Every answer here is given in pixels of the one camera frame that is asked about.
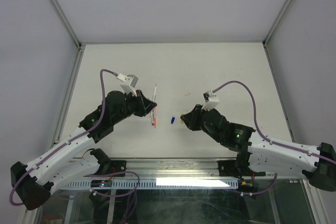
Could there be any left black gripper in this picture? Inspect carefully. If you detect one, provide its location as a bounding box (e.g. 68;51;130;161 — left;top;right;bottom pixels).
112;89;156;125

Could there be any white marker yellow end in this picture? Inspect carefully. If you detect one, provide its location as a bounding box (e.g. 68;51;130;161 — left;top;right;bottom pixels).
150;84;157;119

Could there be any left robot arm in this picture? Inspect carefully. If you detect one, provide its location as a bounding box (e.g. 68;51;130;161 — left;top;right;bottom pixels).
10;90;157;210

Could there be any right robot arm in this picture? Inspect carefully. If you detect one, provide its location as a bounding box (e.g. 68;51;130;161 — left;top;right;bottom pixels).
181;104;335;192

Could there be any white pen purple end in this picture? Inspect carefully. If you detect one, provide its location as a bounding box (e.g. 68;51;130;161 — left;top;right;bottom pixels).
150;110;154;125

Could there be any orange highlighter pen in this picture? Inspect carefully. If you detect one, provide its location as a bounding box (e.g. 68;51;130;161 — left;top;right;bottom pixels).
152;108;157;128

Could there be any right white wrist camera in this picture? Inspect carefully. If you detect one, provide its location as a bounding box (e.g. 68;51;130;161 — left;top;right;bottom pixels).
202;90;219;111

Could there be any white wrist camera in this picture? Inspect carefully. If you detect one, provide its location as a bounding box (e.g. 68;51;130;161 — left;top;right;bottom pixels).
202;90;219;111
116;73;138;97

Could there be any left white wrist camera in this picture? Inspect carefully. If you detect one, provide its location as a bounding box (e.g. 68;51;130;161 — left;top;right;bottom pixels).
116;73;138;97

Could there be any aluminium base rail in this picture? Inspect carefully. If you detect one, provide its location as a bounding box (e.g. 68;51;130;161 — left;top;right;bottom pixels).
52;157;314;183

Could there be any perforated cable duct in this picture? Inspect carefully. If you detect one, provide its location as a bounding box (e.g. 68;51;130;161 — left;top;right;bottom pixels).
63;177;238;190

